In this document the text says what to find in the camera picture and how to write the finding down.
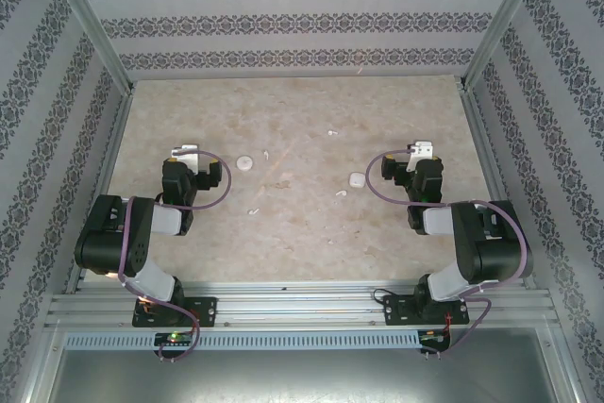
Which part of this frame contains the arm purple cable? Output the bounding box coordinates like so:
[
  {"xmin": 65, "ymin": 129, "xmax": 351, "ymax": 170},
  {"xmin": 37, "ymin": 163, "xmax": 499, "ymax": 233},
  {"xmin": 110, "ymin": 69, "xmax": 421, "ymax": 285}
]
[
  {"xmin": 116, "ymin": 150, "xmax": 233, "ymax": 361},
  {"xmin": 367, "ymin": 148, "xmax": 534, "ymax": 357}
]

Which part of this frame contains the grey slotted cable duct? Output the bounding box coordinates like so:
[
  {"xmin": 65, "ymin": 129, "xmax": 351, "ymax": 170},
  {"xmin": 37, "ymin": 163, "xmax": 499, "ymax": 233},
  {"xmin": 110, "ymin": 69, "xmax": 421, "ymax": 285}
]
[{"xmin": 63, "ymin": 330, "xmax": 421, "ymax": 351}]

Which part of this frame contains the grey metal sheet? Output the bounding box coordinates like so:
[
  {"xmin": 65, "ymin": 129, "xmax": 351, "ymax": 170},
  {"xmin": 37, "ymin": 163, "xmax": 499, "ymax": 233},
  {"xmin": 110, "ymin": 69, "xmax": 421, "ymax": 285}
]
[{"xmin": 46, "ymin": 327, "xmax": 577, "ymax": 403}]

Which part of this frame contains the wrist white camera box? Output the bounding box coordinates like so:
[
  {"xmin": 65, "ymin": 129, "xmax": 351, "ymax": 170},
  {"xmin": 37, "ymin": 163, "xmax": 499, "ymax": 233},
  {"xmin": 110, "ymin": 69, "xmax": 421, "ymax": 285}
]
[
  {"xmin": 170, "ymin": 143, "xmax": 202, "ymax": 173},
  {"xmin": 406, "ymin": 140, "xmax": 434, "ymax": 173}
]

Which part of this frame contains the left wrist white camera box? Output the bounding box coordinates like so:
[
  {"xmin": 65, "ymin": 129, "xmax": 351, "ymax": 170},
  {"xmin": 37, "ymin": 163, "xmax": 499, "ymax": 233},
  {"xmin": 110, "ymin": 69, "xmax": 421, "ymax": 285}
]
[{"xmin": 170, "ymin": 143, "xmax": 202, "ymax": 173}]

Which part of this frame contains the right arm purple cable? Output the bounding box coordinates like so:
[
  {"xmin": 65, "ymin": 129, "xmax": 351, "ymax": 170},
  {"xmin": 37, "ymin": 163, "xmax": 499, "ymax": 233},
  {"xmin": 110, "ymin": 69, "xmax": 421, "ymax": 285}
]
[{"xmin": 367, "ymin": 148, "xmax": 534, "ymax": 357}]

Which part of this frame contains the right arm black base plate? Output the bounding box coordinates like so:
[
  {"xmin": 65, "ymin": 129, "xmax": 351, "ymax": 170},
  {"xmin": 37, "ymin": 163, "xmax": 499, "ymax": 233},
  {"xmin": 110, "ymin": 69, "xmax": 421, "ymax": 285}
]
[{"xmin": 382, "ymin": 294, "xmax": 471, "ymax": 327}]

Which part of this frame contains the aluminium table side rail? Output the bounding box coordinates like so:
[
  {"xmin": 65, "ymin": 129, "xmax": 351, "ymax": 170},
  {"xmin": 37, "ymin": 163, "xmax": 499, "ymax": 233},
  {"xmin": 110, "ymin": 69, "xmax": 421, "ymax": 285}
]
[
  {"xmin": 460, "ymin": 89, "xmax": 539, "ymax": 289},
  {"xmin": 65, "ymin": 91, "xmax": 136, "ymax": 294}
]

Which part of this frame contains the aluminium mounting rail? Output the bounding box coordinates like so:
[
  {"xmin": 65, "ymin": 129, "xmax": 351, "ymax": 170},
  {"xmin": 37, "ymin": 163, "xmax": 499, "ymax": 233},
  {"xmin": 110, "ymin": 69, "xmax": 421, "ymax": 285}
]
[{"xmin": 45, "ymin": 279, "xmax": 554, "ymax": 328}]

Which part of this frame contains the aluminium frame post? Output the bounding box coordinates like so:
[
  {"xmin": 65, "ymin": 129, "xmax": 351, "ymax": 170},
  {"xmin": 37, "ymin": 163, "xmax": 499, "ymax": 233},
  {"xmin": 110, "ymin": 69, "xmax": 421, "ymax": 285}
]
[
  {"xmin": 40, "ymin": 0, "xmax": 136, "ymax": 95},
  {"xmin": 460, "ymin": 0, "xmax": 553, "ymax": 91}
]

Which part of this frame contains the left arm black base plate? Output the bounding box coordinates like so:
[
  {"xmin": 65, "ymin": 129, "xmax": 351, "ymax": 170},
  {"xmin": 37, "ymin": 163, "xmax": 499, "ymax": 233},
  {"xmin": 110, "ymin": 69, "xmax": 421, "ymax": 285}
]
[{"xmin": 131, "ymin": 296, "xmax": 219, "ymax": 328}]

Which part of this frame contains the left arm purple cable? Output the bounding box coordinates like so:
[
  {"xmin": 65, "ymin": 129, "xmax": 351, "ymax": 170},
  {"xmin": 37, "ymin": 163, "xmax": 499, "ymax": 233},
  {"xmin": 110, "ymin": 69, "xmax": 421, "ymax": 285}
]
[{"xmin": 116, "ymin": 150, "xmax": 233, "ymax": 361}]

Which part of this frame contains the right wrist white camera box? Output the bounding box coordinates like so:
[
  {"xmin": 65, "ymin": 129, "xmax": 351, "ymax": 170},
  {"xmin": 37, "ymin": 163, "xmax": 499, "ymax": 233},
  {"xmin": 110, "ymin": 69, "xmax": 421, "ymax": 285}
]
[{"xmin": 406, "ymin": 140, "xmax": 434, "ymax": 173}]

